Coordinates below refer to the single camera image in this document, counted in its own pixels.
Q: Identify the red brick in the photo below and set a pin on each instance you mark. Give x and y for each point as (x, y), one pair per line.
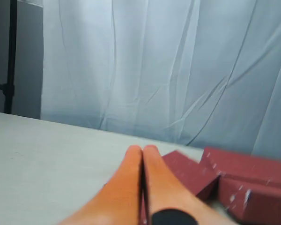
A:
(243, 167)
(197, 178)
(249, 203)

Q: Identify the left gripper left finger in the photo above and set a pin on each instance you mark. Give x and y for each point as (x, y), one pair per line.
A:
(119, 200)

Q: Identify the black stand pole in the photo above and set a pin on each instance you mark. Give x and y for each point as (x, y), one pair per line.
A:
(8, 88)

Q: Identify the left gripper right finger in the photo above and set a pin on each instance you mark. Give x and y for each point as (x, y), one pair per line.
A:
(168, 201)

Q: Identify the white backdrop cloth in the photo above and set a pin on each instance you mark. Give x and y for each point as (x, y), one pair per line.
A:
(194, 72)

